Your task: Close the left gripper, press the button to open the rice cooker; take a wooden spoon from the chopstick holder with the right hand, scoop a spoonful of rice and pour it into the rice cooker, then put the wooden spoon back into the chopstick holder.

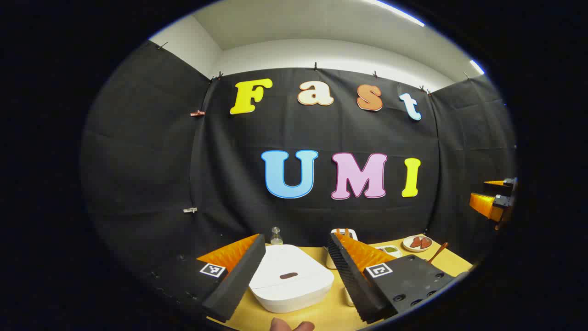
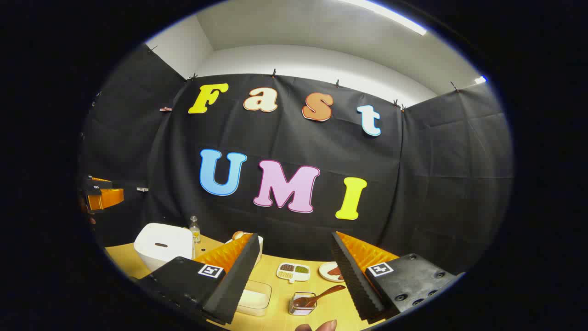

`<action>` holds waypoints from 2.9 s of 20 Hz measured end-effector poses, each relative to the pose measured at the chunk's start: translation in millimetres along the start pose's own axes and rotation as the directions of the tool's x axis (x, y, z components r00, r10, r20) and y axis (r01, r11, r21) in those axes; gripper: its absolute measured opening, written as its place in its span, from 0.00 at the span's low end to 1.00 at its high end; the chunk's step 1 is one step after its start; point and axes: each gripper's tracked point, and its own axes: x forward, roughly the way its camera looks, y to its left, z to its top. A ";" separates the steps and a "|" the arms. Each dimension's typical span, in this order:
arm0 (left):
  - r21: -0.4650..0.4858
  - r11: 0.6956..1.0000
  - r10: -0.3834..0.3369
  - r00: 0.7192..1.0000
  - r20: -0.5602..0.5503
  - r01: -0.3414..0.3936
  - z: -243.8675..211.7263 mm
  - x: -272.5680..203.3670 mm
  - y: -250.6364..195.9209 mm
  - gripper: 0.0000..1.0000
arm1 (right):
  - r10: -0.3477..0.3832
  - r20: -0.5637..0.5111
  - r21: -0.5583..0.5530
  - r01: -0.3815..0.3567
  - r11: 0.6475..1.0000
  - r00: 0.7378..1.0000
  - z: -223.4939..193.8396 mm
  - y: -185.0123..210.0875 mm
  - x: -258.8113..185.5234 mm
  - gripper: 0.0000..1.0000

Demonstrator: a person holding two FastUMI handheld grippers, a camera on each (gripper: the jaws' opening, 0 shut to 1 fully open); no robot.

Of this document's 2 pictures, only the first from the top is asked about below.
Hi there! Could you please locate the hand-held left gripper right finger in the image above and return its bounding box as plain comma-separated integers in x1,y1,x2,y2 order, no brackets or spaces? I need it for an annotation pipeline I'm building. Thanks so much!
327,231,456,324

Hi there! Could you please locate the row of black cloth clips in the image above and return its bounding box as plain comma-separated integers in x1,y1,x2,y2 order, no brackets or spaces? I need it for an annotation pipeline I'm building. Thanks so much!
158,41,470,96

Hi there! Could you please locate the white round plate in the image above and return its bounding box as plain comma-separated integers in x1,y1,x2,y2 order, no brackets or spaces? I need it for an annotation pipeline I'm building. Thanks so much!
403,235,433,252

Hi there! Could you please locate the brown wooden spoon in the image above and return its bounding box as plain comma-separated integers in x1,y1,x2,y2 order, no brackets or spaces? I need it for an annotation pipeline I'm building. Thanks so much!
427,242,449,264

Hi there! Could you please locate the black backdrop cloth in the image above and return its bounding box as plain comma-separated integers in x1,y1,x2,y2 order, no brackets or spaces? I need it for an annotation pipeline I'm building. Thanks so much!
80,40,517,276

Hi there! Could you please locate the white rice cooker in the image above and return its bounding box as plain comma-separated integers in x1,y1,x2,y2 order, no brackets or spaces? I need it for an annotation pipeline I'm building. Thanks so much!
248,244,335,314

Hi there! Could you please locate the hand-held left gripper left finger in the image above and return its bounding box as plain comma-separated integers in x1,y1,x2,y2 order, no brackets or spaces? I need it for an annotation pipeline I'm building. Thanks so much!
145,233,266,323

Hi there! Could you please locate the long ceiling light strip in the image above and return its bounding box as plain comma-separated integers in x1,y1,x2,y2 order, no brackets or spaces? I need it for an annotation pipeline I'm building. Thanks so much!
367,0,425,27

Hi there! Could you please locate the white toaster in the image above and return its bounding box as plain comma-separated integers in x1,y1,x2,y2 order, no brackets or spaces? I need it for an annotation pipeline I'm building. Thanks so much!
324,228,358,270

